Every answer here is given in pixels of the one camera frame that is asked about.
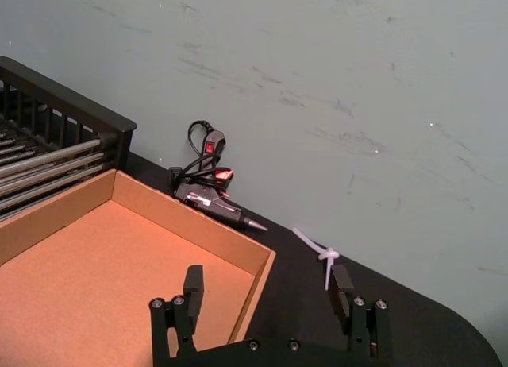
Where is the black rack with steel bars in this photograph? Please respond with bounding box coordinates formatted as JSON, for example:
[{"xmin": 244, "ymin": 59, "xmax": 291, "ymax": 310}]
[{"xmin": 0, "ymin": 56, "xmax": 137, "ymax": 225}]

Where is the black table cloth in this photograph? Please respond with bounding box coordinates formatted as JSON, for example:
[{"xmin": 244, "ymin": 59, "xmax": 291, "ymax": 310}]
[{"xmin": 125, "ymin": 151, "xmax": 504, "ymax": 367}]

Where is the shallow brown cardboard tray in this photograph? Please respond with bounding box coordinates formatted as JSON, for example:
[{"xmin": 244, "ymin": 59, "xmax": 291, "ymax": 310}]
[{"xmin": 0, "ymin": 168, "xmax": 277, "ymax": 367}]

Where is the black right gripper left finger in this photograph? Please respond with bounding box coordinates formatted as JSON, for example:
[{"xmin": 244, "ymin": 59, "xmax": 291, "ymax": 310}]
[{"xmin": 149, "ymin": 265, "xmax": 206, "ymax": 358}]

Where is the black corded tool red switch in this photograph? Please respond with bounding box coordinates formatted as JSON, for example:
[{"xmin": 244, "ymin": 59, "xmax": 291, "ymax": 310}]
[{"xmin": 170, "ymin": 119, "xmax": 269, "ymax": 233}]

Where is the plain pale wall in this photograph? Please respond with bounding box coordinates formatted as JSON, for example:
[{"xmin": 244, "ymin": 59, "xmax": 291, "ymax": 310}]
[{"xmin": 0, "ymin": 0, "xmax": 508, "ymax": 358}]

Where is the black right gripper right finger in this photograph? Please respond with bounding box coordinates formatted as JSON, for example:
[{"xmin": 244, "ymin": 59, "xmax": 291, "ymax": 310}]
[{"xmin": 330, "ymin": 265, "xmax": 392, "ymax": 361}]

